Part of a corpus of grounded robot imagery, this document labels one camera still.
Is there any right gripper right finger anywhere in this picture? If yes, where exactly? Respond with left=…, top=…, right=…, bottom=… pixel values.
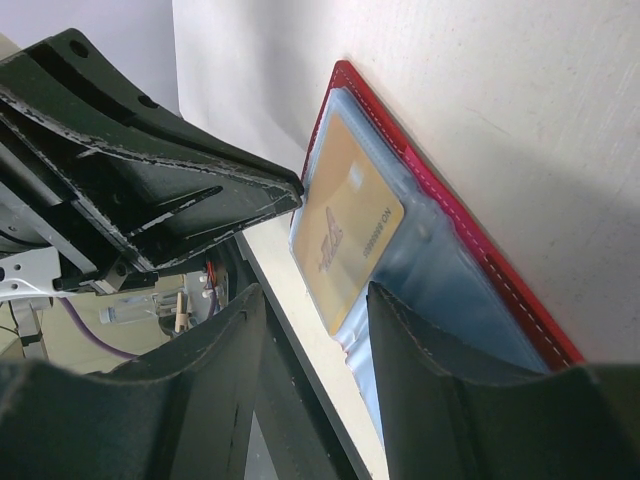
left=367, top=282, right=639, bottom=479

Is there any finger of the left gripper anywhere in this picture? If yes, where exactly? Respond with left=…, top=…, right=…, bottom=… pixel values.
left=1, top=29, right=303, bottom=290

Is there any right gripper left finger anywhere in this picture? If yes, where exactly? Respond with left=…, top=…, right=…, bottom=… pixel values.
left=1, top=284, right=265, bottom=479

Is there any red leather card holder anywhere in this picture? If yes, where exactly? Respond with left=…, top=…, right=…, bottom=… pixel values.
left=302, top=60, right=582, bottom=373

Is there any clear plastic bottle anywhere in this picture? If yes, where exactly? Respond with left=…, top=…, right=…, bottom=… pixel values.
left=99, top=293, right=177, bottom=324

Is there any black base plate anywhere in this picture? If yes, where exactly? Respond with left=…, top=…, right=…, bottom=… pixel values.
left=219, top=235, right=372, bottom=479

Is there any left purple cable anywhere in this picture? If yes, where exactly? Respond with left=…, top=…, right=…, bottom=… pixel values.
left=59, top=296, right=141, bottom=360

